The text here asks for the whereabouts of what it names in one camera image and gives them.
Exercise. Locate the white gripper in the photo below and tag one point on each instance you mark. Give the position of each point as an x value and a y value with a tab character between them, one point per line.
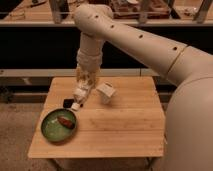
82	91

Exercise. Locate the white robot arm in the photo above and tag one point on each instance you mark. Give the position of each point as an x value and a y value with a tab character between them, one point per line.
189	114

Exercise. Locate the brown bottle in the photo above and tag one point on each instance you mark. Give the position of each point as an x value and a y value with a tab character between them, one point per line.
65	122

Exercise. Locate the green ceramic bowl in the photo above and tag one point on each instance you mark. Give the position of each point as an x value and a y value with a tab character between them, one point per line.
53	131

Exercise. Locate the black rectangular block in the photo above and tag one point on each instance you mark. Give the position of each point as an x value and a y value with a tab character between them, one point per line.
67	103

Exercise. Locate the wooden table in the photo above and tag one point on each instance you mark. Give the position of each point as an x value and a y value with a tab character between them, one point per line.
131	125

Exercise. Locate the background workbench shelf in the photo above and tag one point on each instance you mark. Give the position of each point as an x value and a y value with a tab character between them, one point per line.
130	12

